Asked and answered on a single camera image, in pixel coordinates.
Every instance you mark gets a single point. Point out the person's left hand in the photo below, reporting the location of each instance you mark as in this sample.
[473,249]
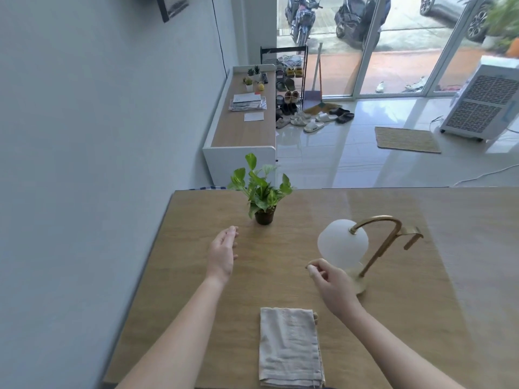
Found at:
[221,259]

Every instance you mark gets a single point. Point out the person's right hand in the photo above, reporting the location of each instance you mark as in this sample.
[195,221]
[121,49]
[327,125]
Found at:
[334,289]

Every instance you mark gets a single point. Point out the person's right fingers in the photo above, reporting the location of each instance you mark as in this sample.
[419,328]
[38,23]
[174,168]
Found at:
[317,269]

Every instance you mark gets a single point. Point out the person's right forearm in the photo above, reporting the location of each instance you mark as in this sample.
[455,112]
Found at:
[397,352]

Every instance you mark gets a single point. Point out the person's left forearm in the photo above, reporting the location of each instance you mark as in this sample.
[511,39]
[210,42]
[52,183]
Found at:
[174,340]

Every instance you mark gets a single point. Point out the gold lamp with white globe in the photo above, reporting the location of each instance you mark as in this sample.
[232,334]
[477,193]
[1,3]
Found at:
[344,245]

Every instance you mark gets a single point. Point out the green plant in black pot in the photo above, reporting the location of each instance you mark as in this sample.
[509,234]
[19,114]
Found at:
[261,190]

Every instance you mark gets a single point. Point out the blue checked cloth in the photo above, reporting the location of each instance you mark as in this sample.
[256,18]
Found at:
[209,187]

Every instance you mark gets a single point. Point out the folded beige cloth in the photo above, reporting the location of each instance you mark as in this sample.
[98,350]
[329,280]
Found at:
[290,348]

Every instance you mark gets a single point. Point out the white wooden sideboard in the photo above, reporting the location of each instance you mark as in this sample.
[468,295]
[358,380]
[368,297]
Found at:
[243,129]

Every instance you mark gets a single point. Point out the white card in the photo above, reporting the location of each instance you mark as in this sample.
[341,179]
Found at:
[254,117]

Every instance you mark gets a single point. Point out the cluster of slippers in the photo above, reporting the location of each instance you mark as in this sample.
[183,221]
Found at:
[314,119]

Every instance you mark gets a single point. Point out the woven beige doormat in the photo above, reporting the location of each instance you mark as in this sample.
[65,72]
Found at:
[406,139]

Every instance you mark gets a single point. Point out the white paper sheets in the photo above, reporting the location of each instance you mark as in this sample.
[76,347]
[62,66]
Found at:
[246,97]

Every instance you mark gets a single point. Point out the small plant in white pot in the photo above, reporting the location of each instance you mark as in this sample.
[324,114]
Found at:
[248,83]

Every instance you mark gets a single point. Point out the small dark object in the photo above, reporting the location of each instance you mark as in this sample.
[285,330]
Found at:
[264,78]

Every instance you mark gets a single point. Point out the assorted shoes pile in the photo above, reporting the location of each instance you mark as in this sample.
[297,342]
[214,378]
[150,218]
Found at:
[288,83]

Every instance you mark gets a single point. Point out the small twin succulent pot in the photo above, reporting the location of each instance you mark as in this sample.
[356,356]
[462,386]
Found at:
[254,72]

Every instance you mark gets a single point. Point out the white outdoor shoe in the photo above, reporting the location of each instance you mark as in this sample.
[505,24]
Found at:
[380,87]

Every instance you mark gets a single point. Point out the black metal shoe rack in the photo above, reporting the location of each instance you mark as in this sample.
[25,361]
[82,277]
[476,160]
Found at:
[305,72]

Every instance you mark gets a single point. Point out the white framed glass door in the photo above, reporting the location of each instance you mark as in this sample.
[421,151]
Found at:
[375,44]

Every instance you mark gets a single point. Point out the white air cooler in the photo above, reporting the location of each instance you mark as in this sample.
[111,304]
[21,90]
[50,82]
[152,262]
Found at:
[482,101]

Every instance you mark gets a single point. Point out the black motorbike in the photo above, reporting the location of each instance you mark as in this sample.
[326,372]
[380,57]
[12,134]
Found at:
[301,16]

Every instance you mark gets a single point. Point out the black scooter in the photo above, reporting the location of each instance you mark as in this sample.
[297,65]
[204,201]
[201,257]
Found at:
[357,18]

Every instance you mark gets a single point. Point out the grey car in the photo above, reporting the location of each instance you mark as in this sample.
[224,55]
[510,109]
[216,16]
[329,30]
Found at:
[458,10]

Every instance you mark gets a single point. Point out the outdoor green potted plant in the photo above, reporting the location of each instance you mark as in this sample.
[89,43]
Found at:
[505,20]

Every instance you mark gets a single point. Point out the black framed wall screen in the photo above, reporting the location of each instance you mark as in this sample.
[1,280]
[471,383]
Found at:
[170,6]

